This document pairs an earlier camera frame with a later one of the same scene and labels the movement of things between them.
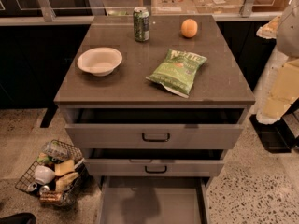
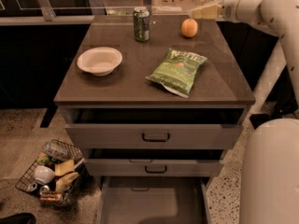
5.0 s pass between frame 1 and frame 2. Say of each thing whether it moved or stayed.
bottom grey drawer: stayed
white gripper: moved
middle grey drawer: stayed
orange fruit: stayed
